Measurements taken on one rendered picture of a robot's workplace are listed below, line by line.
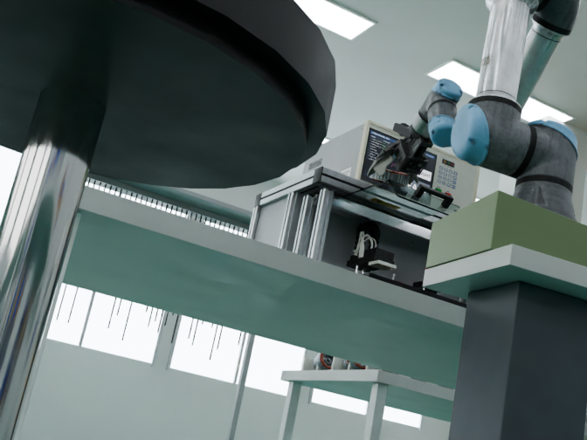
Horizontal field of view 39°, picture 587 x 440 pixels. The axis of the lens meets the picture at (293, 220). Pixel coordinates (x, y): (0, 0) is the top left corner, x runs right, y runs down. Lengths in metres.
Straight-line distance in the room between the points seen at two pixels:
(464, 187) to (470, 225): 1.01
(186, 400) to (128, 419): 0.63
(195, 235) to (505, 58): 0.76
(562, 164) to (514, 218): 0.21
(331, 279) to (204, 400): 7.08
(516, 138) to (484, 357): 0.45
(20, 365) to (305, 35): 0.26
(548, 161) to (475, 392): 0.49
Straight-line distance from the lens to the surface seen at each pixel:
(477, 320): 1.71
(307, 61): 0.49
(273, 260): 1.83
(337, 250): 2.52
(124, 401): 8.65
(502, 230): 1.61
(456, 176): 2.67
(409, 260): 2.66
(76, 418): 8.53
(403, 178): 2.33
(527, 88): 2.09
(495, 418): 1.59
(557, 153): 1.79
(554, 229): 1.68
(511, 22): 1.90
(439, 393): 3.77
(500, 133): 1.74
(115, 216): 1.72
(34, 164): 0.55
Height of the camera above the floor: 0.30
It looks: 16 degrees up
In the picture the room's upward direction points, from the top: 11 degrees clockwise
